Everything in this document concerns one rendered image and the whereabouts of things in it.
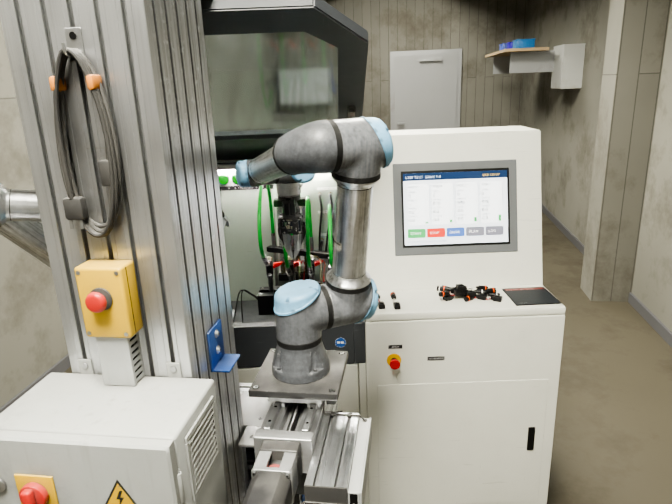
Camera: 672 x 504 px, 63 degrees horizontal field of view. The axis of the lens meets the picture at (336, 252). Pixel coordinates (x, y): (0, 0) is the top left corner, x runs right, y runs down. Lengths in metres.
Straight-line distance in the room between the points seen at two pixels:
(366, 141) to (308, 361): 0.56
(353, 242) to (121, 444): 0.67
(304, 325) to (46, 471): 0.62
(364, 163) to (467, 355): 1.02
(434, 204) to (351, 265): 0.84
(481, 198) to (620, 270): 2.78
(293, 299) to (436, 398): 0.92
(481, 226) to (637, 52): 2.64
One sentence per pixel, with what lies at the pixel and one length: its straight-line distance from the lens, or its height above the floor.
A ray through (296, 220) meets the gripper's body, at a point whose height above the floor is 1.35.
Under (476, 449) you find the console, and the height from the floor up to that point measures 0.41.
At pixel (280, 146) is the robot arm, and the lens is 1.22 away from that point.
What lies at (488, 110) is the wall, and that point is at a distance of 9.54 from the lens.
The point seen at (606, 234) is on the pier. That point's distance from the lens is 4.68.
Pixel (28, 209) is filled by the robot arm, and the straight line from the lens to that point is 1.47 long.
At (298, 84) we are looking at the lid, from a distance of 1.83.
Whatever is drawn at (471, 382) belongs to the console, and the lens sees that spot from 2.09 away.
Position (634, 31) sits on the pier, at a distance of 4.54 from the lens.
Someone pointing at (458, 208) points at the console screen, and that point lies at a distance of 2.13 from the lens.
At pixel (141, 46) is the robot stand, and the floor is 1.82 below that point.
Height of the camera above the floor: 1.76
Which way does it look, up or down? 17 degrees down
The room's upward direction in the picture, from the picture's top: 2 degrees counter-clockwise
